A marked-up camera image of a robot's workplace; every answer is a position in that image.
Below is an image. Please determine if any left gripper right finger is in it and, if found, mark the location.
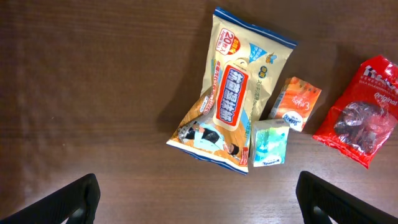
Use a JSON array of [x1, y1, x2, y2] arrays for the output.
[[295, 171, 397, 224]]

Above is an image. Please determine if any red candy bag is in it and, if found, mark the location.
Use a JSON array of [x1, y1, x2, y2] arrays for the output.
[[313, 55, 397, 168]]

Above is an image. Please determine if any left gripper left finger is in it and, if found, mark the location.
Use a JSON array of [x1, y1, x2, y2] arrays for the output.
[[1, 174, 101, 224]]

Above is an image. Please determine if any orange tissue pack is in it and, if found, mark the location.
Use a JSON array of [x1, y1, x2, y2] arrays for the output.
[[268, 77, 322, 132]]

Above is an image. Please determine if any beige wet wipes pack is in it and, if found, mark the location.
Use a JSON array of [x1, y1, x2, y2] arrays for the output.
[[167, 7, 297, 175]]

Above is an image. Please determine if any teal tissue pack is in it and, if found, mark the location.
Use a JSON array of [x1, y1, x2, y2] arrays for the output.
[[250, 119, 290, 167]]

